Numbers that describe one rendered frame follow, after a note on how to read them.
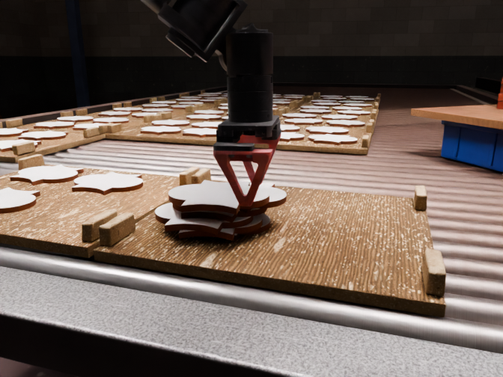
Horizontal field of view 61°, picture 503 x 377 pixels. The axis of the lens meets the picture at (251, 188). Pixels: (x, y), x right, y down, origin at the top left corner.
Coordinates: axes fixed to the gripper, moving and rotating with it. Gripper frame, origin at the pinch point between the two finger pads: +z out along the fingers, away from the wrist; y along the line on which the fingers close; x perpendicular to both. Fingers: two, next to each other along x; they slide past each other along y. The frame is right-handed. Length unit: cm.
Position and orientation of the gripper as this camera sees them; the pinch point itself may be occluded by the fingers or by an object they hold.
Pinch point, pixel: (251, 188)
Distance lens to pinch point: 56.7
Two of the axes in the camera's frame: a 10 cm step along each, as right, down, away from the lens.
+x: -9.9, -0.3, 1.5
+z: 0.1, 9.6, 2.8
